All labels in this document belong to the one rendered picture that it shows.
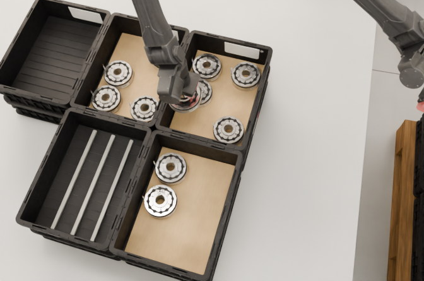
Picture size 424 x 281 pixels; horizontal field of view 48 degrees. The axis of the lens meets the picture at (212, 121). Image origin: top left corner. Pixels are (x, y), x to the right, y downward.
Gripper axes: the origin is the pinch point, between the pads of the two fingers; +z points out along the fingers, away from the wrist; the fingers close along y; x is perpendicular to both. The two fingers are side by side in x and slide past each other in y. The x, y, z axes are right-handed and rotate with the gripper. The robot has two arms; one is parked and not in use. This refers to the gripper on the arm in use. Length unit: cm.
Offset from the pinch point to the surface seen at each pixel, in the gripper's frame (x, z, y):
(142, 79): 8.9, 22.9, -21.3
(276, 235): -28, 31, 40
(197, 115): 1.4, 21.7, 2.4
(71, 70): 5, 23, -48
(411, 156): 36, 92, 93
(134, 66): 13.1, 23.3, -26.3
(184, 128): -4.5, 21.3, -0.3
